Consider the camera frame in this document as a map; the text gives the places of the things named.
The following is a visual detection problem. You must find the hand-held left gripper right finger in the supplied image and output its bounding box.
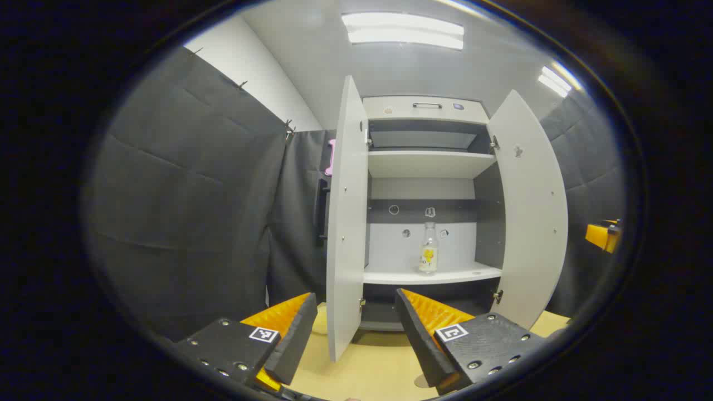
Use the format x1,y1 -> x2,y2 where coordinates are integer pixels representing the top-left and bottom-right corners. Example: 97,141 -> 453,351
395,288 -> 549,395

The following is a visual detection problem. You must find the clear plastic bottle yellow label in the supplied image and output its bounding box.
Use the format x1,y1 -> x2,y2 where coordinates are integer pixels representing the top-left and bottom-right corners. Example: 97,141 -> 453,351
418,222 -> 439,275

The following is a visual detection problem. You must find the long ceiling light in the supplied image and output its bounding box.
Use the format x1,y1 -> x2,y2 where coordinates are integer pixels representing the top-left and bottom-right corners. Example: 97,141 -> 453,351
341,12 -> 465,51

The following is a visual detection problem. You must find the grey cabinet drawer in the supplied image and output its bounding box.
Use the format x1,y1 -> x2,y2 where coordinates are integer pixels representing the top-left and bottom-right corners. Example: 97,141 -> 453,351
362,96 -> 491,124

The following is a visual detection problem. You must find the small ceiling light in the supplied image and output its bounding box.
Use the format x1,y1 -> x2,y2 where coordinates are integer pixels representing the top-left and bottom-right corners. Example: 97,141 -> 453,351
538,60 -> 583,98

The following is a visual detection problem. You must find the grey white cabinet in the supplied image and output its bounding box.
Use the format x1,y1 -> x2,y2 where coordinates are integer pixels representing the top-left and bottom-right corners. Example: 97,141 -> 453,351
359,96 -> 506,332

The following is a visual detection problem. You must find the black backdrop cloth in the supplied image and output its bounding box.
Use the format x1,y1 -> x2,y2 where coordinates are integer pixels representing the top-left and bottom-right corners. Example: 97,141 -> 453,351
84,47 -> 627,343

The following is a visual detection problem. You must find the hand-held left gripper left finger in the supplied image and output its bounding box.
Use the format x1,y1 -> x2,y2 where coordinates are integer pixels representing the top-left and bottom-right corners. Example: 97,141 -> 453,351
175,292 -> 318,393

